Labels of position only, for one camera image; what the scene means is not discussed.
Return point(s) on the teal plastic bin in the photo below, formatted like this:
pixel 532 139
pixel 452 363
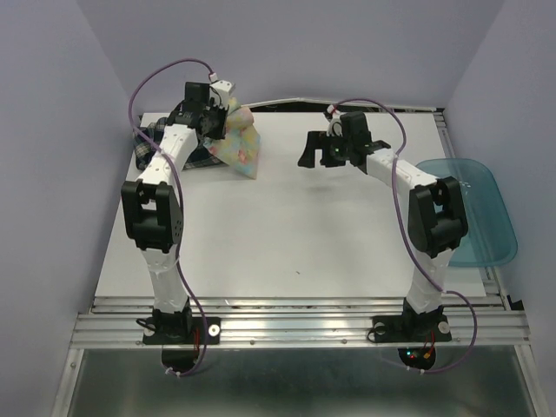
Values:
pixel 490 241

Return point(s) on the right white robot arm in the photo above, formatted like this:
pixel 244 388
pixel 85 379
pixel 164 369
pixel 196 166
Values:
pixel 430 212

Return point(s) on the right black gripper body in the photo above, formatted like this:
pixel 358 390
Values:
pixel 334 149

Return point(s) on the pastel tie-dye skirt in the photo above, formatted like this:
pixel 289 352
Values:
pixel 240 148

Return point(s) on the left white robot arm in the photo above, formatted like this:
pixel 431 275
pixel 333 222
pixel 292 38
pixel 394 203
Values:
pixel 153 214

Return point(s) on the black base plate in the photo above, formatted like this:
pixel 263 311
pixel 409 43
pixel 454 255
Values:
pixel 407 330
pixel 180 336

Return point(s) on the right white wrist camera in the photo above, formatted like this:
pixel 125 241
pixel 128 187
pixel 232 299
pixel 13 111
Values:
pixel 335 127

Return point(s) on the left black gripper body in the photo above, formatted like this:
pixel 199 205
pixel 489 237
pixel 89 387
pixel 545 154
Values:
pixel 216 121

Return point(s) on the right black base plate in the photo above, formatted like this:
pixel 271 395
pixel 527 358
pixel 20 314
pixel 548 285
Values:
pixel 407 330

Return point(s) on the navy plaid skirt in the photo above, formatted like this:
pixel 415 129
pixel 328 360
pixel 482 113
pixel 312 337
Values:
pixel 200 158

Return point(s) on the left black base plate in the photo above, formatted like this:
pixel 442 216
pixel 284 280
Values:
pixel 180 336

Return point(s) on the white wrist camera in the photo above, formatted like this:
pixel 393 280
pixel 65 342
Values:
pixel 222 91
pixel 335 127

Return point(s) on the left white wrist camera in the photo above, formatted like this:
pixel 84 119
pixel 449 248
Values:
pixel 222 91

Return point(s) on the aluminium frame rails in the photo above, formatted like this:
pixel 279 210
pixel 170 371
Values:
pixel 295 263

